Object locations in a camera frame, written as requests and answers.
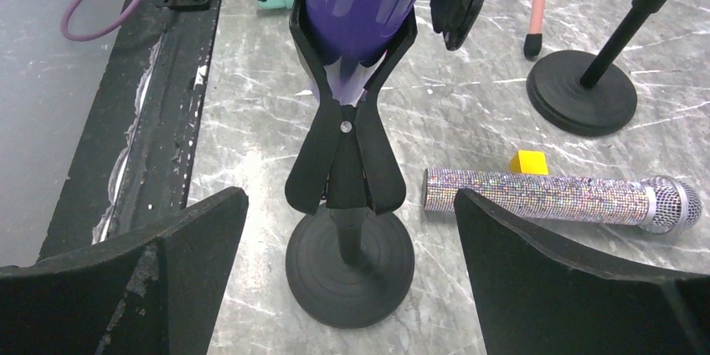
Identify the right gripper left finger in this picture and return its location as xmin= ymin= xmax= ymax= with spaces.
xmin=1 ymin=187 xmax=249 ymax=354

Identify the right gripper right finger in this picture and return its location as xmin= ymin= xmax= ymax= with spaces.
xmin=454 ymin=189 xmax=709 ymax=354

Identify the purple microphone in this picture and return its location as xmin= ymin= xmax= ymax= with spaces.
xmin=306 ymin=0 xmax=416 ymax=105

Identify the black round-base clamp stand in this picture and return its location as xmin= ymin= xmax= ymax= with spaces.
xmin=285 ymin=0 xmax=417 ymax=329

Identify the pink perforated music stand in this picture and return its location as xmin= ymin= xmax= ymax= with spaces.
xmin=522 ymin=0 xmax=546 ymax=60

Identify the black round-base clip stand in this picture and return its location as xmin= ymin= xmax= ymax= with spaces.
xmin=526 ymin=0 xmax=667 ymax=137

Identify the yellow cube near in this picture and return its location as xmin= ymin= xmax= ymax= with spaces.
xmin=508 ymin=150 xmax=549 ymax=175

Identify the glitter silver microphone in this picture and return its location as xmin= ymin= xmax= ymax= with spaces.
xmin=423 ymin=167 xmax=702 ymax=234

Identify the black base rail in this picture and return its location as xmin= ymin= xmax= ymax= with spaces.
xmin=39 ymin=0 xmax=222 ymax=259

